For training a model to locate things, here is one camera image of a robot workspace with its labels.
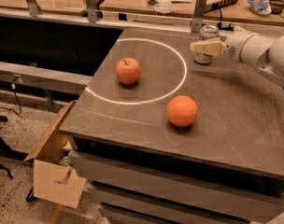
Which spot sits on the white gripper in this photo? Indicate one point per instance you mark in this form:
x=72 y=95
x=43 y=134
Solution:
x=233 y=48

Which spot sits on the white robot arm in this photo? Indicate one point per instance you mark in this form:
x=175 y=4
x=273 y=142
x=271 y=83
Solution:
x=264 y=53

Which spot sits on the grey drawer cabinet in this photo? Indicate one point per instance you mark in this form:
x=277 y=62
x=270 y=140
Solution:
x=138 y=187

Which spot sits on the grey power strip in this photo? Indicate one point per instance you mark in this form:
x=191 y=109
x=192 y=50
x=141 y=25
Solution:
x=215 y=4

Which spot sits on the metal bracket post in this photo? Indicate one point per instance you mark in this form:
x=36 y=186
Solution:
x=91 y=10
x=198 y=15
x=33 y=7

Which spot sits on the metal bracket post left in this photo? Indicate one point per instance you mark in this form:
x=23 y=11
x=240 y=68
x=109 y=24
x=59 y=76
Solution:
x=33 y=7

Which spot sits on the metal bracket post right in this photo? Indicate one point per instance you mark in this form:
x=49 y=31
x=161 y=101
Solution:
x=198 y=15

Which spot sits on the black chair base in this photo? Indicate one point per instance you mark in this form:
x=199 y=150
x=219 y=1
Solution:
x=7 y=152

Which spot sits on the red apple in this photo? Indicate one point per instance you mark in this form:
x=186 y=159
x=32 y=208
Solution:
x=128 y=71

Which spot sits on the black mesh cup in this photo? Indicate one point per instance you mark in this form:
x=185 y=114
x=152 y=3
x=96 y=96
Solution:
x=276 y=6

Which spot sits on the white blue crumpled bag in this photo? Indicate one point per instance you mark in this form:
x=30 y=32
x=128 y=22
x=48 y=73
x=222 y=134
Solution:
x=260 y=8

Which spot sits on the silver 7up soda can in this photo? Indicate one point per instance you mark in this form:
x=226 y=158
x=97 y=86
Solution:
x=205 y=33

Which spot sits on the cardboard box on floor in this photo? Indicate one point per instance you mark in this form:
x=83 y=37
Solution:
x=54 y=178

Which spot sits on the orange ball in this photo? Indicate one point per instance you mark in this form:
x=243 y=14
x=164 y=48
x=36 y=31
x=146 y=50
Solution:
x=182 y=111

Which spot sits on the clear plastic cup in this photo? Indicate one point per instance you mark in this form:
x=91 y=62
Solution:
x=164 y=7

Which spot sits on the metal bracket post middle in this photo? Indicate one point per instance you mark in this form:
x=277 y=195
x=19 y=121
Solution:
x=91 y=10

